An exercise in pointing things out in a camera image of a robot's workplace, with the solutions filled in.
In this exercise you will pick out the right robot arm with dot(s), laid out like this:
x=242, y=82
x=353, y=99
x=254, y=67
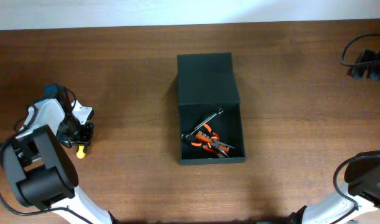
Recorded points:
x=357, y=179

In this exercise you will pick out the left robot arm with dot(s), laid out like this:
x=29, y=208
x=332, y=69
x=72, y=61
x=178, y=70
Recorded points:
x=37, y=168

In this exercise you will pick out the orange bit holder strip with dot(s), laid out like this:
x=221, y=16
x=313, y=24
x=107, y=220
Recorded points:
x=199, y=142

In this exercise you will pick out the silver double-ended wrench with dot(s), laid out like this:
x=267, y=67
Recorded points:
x=196, y=128

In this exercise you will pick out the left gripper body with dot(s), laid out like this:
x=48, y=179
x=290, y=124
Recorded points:
x=78, y=137

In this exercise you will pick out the orange black needle-nose pliers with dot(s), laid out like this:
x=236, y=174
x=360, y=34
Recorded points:
x=206, y=128

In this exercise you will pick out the dark green open box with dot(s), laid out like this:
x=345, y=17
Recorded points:
x=205, y=84

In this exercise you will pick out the small red cutting pliers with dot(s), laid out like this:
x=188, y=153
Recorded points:
x=215, y=136

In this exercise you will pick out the yellow black stubby screwdriver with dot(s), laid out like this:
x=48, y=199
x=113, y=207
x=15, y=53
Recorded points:
x=81, y=152

